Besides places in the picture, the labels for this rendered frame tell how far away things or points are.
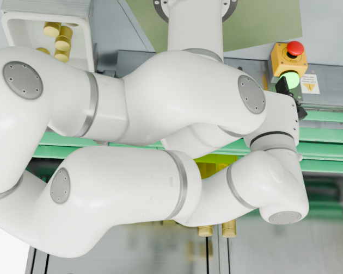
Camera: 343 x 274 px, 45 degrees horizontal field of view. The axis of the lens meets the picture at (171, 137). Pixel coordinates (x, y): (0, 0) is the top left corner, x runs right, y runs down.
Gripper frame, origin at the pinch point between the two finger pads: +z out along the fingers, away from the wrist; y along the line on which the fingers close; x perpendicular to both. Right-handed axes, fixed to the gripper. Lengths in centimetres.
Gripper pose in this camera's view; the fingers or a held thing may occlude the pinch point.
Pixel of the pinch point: (259, 79)
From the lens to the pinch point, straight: 81.6
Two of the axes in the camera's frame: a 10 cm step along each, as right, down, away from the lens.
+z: -0.1, -8.2, 5.8
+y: -9.6, -1.5, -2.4
